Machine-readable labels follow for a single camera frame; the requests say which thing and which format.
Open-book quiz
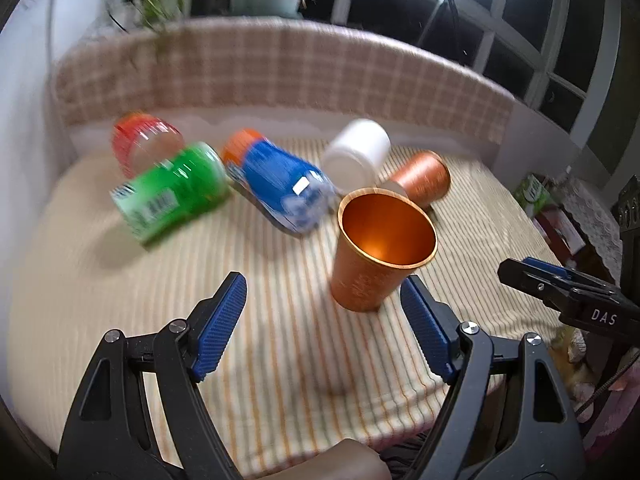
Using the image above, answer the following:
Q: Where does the green drink can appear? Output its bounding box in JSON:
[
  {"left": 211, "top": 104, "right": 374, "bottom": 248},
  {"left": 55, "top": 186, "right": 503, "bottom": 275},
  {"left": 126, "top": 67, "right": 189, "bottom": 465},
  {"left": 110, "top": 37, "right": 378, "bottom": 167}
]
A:
[{"left": 110, "top": 141, "right": 232, "bottom": 247}]

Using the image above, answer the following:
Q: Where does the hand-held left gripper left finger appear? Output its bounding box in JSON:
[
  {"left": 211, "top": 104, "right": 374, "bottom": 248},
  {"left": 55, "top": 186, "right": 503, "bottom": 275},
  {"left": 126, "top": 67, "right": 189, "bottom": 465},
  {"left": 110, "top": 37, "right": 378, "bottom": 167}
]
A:
[{"left": 57, "top": 271, "right": 248, "bottom": 480}]

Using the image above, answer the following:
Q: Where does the brown rounded object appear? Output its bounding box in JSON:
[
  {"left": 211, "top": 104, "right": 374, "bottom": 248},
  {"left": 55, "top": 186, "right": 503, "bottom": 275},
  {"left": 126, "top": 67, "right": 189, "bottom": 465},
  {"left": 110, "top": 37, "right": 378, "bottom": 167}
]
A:
[{"left": 319, "top": 438, "right": 394, "bottom": 480}]

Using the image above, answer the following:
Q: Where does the blue bottle with orange cap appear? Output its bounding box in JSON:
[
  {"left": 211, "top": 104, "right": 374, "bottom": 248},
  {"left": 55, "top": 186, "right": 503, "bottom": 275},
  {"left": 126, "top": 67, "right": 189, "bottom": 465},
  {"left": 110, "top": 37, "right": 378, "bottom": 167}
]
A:
[{"left": 221, "top": 128, "right": 337, "bottom": 235}]

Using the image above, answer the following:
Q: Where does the striped tablecloth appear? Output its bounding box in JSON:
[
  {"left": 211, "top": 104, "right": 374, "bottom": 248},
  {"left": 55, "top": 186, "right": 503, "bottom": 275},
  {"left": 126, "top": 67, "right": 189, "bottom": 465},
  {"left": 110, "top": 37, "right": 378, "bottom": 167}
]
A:
[{"left": 7, "top": 135, "right": 566, "bottom": 467}]

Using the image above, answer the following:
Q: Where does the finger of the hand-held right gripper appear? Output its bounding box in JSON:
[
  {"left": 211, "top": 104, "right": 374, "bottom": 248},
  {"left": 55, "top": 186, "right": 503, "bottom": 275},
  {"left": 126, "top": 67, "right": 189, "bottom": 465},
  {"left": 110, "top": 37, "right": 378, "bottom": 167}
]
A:
[
  {"left": 497, "top": 258, "right": 622, "bottom": 312},
  {"left": 521, "top": 257, "right": 620, "bottom": 293}
]

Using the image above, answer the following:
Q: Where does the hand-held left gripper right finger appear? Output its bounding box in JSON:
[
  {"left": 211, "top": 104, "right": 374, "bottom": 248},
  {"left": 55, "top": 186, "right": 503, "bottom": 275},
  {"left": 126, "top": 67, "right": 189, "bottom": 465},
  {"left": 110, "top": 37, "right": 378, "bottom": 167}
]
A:
[{"left": 400, "top": 275, "right": 588, "bottom": 480}]

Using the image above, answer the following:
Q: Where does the pink floral cloth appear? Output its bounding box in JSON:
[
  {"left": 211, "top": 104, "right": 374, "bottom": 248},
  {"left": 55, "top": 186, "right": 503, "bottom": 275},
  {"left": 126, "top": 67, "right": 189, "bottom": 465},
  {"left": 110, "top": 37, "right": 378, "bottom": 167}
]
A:
[{"left": 554, "top": 327, "right": 640, "bottom": 463}]

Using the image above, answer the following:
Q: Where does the orange metal cup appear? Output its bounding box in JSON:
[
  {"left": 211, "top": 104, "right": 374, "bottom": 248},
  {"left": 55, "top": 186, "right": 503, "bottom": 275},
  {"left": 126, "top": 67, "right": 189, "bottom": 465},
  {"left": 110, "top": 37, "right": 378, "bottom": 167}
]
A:
[
  {"left": 387, "top": 151, "right": 452, "bottom": 211},
  {"left": 329, "top": 187, "right": 439, "bottom": 313}
]

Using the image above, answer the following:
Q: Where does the black tripod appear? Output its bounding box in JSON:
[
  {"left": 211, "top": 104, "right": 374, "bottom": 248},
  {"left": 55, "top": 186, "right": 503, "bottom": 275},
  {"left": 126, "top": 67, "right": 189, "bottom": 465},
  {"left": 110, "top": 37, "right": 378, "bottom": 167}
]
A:
[{"left": 416, "top": 0, "right": 474, "bottom": 67}]

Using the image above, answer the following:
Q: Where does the white plastic cup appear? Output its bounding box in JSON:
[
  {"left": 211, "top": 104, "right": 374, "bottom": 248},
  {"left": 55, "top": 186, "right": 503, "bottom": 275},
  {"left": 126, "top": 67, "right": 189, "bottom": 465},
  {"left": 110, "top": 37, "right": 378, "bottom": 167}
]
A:
[{"left": 320, "top": 118, "right": 392, "bottom": 196}]

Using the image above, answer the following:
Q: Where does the red box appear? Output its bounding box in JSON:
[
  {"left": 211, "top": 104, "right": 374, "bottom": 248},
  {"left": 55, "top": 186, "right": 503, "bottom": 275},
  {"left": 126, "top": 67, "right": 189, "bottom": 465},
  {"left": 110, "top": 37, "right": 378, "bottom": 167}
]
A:
[{"left": 532, "top": 207, "right": 587, "bottom": 257}]

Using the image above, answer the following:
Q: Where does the green box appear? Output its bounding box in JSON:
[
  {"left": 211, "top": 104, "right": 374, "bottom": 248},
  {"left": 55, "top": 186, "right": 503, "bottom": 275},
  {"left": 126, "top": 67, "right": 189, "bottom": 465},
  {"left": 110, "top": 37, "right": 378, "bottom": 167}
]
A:
[{"left": 512, "top": 172, "right": 552, "bottom": 217}]

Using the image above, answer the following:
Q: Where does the white window frame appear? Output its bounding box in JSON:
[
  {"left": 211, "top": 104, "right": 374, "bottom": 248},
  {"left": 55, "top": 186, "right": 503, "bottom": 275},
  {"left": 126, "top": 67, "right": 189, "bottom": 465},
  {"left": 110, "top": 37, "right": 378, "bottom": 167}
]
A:
[{"left": 300, "top": 0, "right": 628, "bottom": 133}]

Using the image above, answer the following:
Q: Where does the lace cloth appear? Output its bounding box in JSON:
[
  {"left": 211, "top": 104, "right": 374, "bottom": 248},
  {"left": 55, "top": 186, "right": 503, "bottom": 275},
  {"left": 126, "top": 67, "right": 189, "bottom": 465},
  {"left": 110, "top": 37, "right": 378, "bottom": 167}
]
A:
[{"left": 555, "top": 177, "right": 624, "bottom": 282}]

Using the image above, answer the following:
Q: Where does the black cable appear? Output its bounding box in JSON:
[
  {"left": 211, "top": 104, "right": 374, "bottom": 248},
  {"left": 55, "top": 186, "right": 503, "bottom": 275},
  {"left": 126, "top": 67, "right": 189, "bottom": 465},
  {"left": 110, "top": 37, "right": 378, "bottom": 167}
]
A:
[{"left": 574, "top": 349, "right": 640, "bottom": 413}]

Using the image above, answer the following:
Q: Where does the plaid cloth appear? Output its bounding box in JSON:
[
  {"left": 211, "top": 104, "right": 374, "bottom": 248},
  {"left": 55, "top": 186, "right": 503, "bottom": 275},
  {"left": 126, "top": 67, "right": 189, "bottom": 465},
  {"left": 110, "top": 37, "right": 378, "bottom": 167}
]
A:
[{"left": 52, "top": 16, "right": 517, "bottom": 147}]

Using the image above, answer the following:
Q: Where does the clear bottle with red cap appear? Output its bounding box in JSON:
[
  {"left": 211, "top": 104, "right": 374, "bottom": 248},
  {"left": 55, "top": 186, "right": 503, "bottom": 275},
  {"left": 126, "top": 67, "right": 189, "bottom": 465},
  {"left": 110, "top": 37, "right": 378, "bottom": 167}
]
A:
[{"left": 111, "top": 112, "right": 185, "bottom": 179}]

